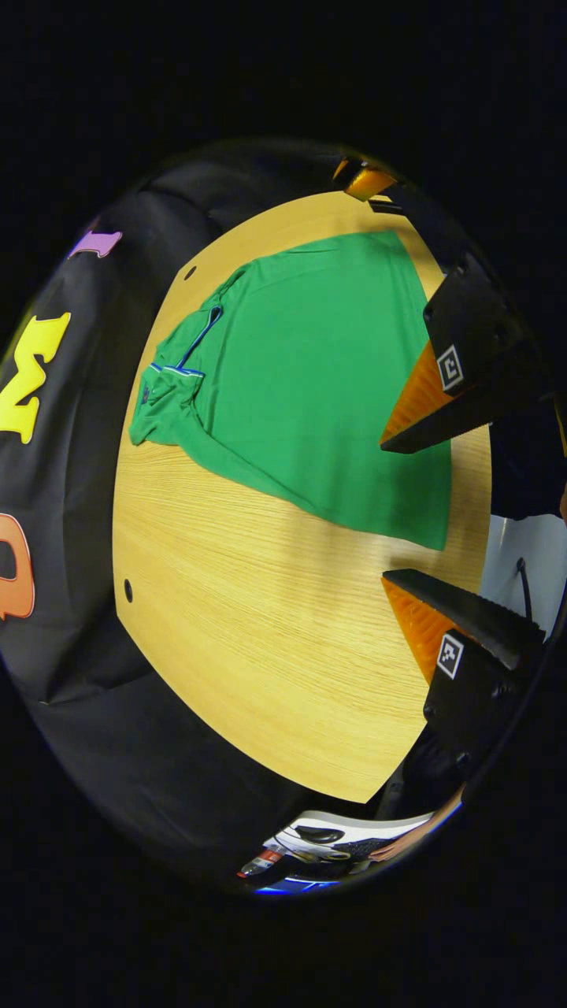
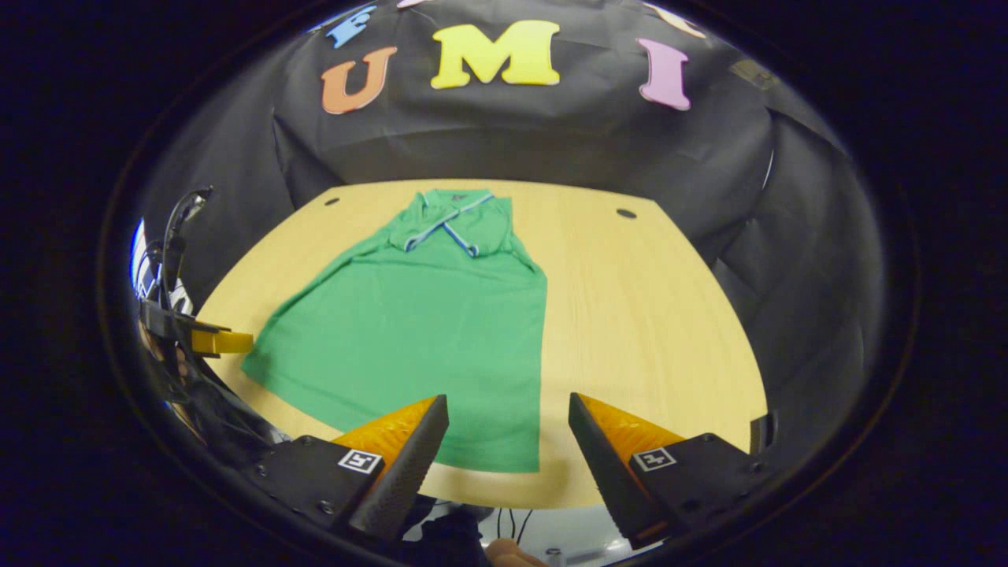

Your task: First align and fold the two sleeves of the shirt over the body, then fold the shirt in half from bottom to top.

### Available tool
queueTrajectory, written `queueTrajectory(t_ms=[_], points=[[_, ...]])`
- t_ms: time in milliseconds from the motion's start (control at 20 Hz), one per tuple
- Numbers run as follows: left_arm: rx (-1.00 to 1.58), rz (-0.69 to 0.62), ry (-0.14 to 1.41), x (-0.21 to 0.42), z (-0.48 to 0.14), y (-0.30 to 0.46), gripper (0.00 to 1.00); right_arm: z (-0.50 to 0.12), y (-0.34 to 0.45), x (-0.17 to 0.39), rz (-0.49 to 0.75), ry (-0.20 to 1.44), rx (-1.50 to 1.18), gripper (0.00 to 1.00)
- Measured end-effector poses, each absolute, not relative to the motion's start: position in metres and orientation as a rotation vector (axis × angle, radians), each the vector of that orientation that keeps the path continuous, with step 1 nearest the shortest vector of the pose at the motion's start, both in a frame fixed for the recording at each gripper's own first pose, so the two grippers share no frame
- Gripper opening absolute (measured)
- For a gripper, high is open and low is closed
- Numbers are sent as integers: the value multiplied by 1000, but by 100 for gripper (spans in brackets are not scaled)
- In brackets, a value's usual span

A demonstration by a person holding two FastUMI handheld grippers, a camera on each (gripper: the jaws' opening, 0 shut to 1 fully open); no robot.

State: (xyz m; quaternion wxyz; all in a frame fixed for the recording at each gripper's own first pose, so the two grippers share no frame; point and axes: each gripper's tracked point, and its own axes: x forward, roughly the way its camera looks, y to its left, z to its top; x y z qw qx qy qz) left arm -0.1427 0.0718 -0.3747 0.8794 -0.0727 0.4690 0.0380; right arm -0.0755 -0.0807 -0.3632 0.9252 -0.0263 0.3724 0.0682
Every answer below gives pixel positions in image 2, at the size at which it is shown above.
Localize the green polo T-shirt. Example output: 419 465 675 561
241 189 549 474

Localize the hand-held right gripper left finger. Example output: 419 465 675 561
244 395 450 544

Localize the person's dark clothing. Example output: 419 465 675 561
398 498 495 567

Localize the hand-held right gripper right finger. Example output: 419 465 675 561
568 392 776 550

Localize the black backdrop cloth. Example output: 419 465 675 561
130 0 891 489

